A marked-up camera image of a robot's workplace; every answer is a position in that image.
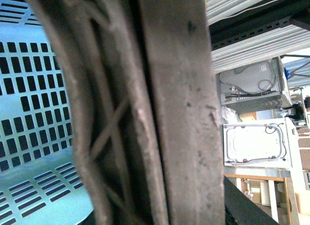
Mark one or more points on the lower white appliance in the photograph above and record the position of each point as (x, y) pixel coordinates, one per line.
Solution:
(262, 143)

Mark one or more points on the white appliance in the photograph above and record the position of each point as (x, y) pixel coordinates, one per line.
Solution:
(255, 87)
(262, 143)

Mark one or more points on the upper white appliance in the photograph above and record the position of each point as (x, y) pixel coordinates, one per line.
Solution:
(255, 87)

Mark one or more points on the light blue plastic basket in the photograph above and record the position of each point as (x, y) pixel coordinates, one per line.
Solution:
(39, 184)

